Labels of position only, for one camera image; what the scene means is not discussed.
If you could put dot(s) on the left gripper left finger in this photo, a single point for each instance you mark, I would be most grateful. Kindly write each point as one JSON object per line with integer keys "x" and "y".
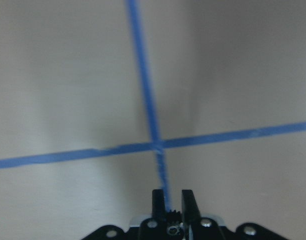
{"x": 151, "y": 226}

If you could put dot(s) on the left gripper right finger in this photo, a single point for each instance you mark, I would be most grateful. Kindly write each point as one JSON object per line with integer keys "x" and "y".
{"x": 195, "y": 225}

